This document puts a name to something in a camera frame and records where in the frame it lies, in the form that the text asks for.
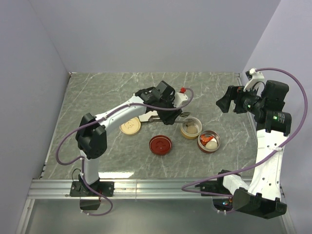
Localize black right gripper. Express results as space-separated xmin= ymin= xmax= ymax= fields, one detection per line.
xmin=215 ymin=84 xmax=266 ymax=114

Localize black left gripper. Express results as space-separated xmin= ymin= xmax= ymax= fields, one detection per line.
xmin=157 ymin=96 xmax=182 ymax=125

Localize metal food tongs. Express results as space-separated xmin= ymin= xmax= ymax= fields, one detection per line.
xmin=148 ymin=112 xmax=192 ymax=125

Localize steamed bun toy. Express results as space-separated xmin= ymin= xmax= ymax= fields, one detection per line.
xmin=186 ymin=125 xmax=197 ymax=135

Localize red shrimp toy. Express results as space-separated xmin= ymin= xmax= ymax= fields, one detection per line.
xmin=200 ymin=135 xmax=214 ymax=144

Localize white egg toy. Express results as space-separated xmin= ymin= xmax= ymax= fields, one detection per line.
xmin=205 ymin=140 xmax=218 ymax=151

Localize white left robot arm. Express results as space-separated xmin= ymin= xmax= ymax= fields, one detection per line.
xmin=75 ymin=87 xmax=194 ymax=196

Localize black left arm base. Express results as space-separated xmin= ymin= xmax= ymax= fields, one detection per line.
xmin=69 ymin=174 xmax=115 ymax=212

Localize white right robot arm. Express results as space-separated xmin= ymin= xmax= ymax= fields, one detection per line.
xmin=215 ymin=68 xmax=292 ymax=219

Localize white square plate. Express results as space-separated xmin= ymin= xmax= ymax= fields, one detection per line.
xmin=138 ymin=111 xmax=158 ymax=122

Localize beige white-lined bowl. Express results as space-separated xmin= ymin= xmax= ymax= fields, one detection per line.
xmin=180 ymin=117 xmax=202 ymax=139

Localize red round lid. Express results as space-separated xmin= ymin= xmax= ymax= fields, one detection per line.
xmin=149 ymin=135 xmax=172 ymax=156

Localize beige round lid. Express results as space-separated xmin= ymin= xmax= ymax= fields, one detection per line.
xmin=119 ymin=117 xmax=141 ymax=136

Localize steel-lined red bowl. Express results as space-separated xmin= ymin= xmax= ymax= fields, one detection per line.
xmin=197 ymin=130 xmax=221 ymax=154

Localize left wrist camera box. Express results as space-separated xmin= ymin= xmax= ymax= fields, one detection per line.
xmin=154 ymin=80 xmax=176 ymax=101

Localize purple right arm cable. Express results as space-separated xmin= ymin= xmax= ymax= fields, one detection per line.
xmin=181 ymin=67 xmax=308 ymax=213

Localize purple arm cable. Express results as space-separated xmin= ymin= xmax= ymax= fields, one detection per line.
xmin=181 ymin=67 xmax=308 ymax=213
xmin=56 ymin=88 xmax=195 ymax=216

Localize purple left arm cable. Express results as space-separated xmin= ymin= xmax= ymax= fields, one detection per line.
xmin=56 ymin=88 xmax=195 ymax=216

